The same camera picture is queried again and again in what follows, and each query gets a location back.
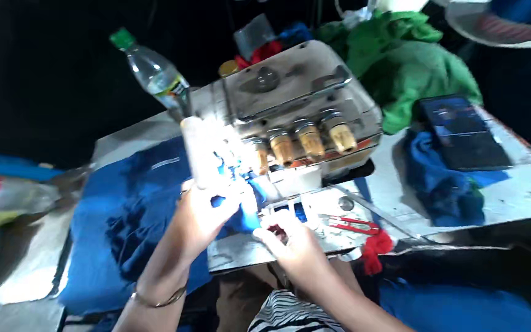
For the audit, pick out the person's right hand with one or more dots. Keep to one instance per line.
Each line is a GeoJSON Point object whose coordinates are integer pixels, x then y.
{"type": "Point", "coordinates": [301, 246]}

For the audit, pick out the person's left hand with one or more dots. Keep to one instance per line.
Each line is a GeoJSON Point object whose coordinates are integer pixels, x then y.
{"type": "Point", "coordinates": [195, 216]}

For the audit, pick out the person's left fingers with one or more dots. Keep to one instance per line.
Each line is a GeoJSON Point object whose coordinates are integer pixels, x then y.
{"type": "Point", "coordinates": [226, 192]}

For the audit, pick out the person's right fingers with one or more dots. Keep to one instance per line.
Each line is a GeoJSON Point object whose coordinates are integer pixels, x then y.
{"type": "Point", "coordinates": [286, 219]}

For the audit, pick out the person's right thumb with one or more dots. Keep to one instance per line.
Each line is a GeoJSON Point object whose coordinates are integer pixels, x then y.
{"type": "Point", "coordinates": [269, 242]}

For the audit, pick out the bright blue fabric piece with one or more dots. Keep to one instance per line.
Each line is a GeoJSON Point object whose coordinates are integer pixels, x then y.
{"type": "Point", "coordinates": [250, 210]}

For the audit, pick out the person's right forearm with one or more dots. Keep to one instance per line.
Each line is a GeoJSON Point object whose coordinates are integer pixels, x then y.
{"type": "Point", "coordinates": [339, 295]}

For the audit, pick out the white tube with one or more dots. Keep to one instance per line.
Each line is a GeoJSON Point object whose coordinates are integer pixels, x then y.
{"type": "Point", "coordinates": [196, 152]}

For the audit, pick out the person's legs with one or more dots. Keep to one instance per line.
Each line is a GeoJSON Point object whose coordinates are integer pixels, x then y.
{"type": "Point", "coordinates": [240, 299]}

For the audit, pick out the red thread snips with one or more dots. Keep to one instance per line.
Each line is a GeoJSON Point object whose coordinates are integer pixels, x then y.
{"type": "Point", "coordinates": [355, 226]}

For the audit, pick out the person's body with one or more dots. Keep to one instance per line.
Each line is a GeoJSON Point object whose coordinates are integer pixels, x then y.
{"type": "Point", "coordinates": [295, 313]}

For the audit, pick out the red cloth strip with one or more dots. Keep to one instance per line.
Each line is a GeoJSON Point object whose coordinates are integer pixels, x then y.
{"type": "Point", "coordinates": [375, 251]}

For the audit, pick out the long thin metal strip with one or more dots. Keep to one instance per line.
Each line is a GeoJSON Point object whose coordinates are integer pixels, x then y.
{"type": "Point", "coordinates": [385, 214]}

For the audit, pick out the white overlock sewing machine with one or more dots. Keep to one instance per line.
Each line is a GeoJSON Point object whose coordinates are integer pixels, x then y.
{"type": "Point", "coordinates": [293, 101]}

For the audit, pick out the clear bottle with green cap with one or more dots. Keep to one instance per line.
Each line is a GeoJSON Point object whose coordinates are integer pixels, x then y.
{"type": "Point", "coordinates": [157, 73]}

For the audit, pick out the red fabric scrap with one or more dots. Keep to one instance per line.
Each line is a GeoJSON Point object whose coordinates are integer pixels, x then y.
{"type": "Point", "coordinates": [265, 52]}

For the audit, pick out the large flat blue cloth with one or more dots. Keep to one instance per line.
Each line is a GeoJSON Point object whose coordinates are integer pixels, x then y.
{"type": "Point", "coordinates": [92, 263]}

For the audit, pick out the clear plastic packet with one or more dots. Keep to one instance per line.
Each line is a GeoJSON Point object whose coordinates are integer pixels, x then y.
{"type": "Point", "coordinates": [252, 37]}

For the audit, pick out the crumpled blue cloth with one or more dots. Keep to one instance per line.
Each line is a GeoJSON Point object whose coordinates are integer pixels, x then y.
{"type": "Point", "coordinates": [450, 189]}

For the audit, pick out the small blue fabric scrap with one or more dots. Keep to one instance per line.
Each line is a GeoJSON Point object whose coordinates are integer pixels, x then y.
{"type": "Point", "coordinates": [297, 33]}

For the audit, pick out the black smartphone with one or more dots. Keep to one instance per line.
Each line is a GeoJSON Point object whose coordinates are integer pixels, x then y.
{"type": "Point", "coordinates": [466, 133]}

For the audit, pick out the green cloth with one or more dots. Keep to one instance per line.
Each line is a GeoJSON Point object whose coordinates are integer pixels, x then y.
{"type": "Point", "coordinates": [431, 69]}

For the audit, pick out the light blue plastic item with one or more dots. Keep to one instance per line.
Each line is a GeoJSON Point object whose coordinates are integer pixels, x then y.
{"type": "Point", "coordinates": [16, 168]}

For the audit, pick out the printed plastic bag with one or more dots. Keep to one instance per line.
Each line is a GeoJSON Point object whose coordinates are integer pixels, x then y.
{"type": "Point", "coordinates": [14, 198]}

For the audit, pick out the white container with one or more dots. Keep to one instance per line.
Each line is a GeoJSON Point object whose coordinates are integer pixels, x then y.
{"type": "Point", "coordinates": [399, 4]}

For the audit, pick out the white round basin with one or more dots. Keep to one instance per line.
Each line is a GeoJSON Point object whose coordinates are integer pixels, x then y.
{"type": "Point", "coordinates": [470, 32]}

